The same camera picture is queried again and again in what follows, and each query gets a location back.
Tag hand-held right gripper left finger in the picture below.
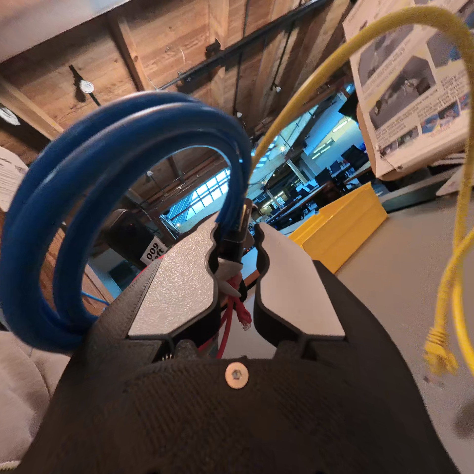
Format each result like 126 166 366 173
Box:
127 216 223 346

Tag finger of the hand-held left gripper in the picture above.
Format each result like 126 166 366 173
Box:
216 258 244 297

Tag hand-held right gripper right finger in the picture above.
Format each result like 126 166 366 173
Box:
254 222 347 345

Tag black ethernet splitter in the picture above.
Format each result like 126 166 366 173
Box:
217 198 258 265

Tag red ethernet cable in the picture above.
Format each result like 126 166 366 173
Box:
198 273 253 360

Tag large yellow storage bin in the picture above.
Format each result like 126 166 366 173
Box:
288 181 389 275

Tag blue ethernet cable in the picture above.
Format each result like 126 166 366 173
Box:
0 91 254 353

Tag yellow ethernet cable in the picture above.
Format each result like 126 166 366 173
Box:
250 5 474 377

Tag white paper notice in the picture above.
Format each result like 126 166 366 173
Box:
0 146 29 212

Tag instruction sheet on clipboard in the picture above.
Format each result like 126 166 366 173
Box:
355 104 474 182

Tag beige zip sweatshirt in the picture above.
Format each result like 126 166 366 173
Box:
0 331 72 470

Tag white board stand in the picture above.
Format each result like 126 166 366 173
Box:
436 172 469 197

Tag printed instruction sheet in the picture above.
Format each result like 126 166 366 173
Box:
342 0 474 178

